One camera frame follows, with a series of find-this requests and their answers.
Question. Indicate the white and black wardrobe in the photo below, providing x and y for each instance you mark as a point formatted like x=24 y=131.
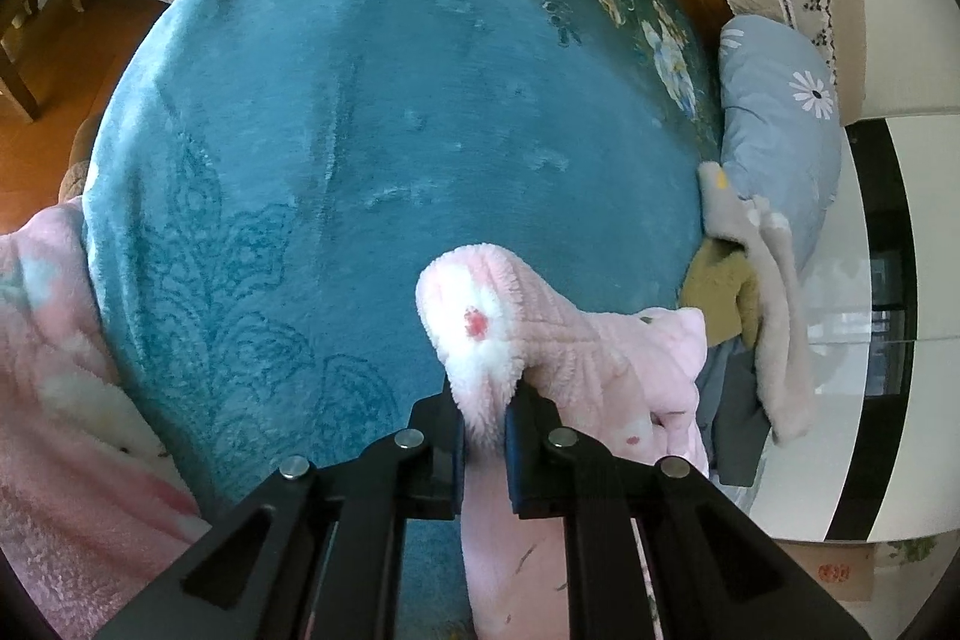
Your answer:
x=840 y=460

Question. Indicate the pale fluffy garment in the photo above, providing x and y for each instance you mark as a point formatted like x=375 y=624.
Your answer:
x=780 y=340

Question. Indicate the dark grey garment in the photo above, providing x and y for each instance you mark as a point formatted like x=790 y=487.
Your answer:
x=742 y=449

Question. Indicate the light blue daisy pillow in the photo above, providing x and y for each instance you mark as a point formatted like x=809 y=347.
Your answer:
x=772 y=130

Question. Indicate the grey-blue garment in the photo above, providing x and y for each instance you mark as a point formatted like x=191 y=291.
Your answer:
x=712 y=377

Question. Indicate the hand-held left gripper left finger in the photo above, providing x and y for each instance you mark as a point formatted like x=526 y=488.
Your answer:
x=446 y=476

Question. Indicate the teal floral blanket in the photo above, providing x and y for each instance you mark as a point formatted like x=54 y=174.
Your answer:
x=375 y=123

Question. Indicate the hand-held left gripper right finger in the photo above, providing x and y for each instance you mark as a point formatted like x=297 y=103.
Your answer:
x=514 y=464

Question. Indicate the olive knit garment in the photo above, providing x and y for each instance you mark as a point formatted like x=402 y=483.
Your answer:
x=716 y=295

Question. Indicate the pink fleece garment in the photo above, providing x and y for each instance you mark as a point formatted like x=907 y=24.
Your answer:
x=570 y=340

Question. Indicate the pink fluffy blanket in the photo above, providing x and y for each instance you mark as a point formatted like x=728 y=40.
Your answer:
x=60 y=460

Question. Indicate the cardboard box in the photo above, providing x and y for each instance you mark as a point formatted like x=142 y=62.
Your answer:
x=825 y=569

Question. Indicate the wooden chair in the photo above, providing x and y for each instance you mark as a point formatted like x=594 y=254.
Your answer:
x=22 y=78

